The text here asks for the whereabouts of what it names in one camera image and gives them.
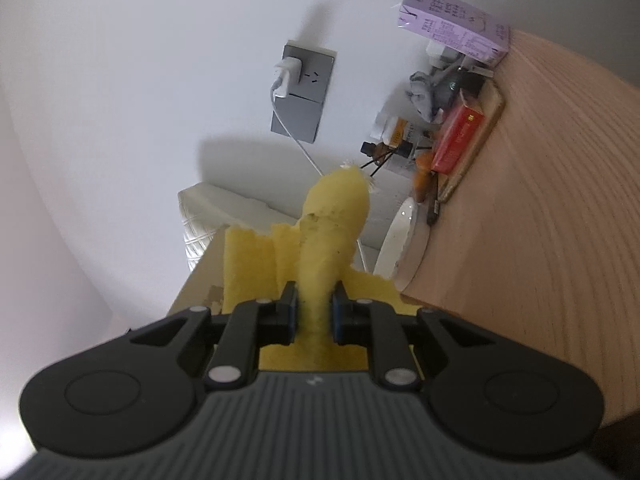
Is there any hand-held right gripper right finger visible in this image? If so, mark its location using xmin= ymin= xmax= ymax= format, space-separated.
xmin=330 ymin=282 xmax=501 ymax=391

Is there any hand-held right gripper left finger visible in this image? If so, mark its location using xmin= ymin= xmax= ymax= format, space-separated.
xmin=129 ymin=282 xmax=301 ymax=393

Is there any yellow cleaning cloth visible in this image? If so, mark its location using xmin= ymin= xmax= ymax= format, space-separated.
xmin=222 ymin=164 xmax=417 ymax=374

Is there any white round bowl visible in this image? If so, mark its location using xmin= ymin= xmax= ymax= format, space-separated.
xmin=373 ymin=196 xmax=431 ymax=292

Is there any cream quilted headboard cushion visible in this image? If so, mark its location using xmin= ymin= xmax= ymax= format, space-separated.
xmin=177 ymin=182 xmax=382 ymax=282

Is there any orange small object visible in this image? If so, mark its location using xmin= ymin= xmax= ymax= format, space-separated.
xmin=411 ymin=152 xmax=434 ymax=197

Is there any brown bottle with black cap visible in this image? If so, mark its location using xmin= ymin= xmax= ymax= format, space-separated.
xmin=360 ymin=140 xmax=414 ymax=159

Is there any white bottle with orange label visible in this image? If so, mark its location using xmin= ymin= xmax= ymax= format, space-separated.
xmin=372 ymin=114 xmax=420 ymax=147

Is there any red box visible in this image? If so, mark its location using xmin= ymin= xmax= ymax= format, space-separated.
xmin=430 ymin=104 xmax=487 ymax=174

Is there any white charger plug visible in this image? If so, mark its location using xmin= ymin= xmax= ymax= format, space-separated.
xmin=272 ymin=58 xmax=303 ymax=100

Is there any grey crumpled cloth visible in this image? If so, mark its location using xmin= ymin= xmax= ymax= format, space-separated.
xmin=405 ymin=66 xmax=467 ymax=124

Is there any wooden tray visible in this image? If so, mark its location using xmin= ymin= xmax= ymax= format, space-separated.
xmin=434 ymin=77 xmax=506 ymax=207

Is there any purple drink carton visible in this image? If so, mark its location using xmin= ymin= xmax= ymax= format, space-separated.
xmin=395 ymin=0 xmax=511 ymax=68

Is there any white charging cable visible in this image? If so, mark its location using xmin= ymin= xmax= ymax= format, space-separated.
xmin=270 ymin=84 xmax=382 ymax=272

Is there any grey wall socket panel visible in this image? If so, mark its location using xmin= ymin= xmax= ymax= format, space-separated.
xmin=270 ymin=42 xmax=337 ymax=144

